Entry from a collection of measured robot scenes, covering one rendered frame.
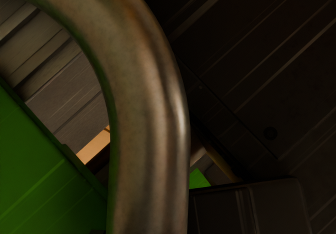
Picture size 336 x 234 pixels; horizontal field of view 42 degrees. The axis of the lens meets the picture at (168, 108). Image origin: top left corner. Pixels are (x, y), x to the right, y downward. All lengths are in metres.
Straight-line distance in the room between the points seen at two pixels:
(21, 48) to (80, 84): 0.47
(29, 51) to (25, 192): 0.07
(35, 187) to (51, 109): 0.50
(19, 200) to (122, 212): 0.06
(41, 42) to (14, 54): 0.01
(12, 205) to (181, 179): 0.08
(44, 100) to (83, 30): 0.50
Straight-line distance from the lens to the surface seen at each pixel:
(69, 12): 0.16
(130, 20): 0.15
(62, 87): 0.66
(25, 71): 0.21
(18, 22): 0.21
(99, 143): 1.01
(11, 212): 0.20
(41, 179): 0.19
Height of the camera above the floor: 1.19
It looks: 16 degrees down
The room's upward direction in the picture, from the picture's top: 137 degrees clockwise
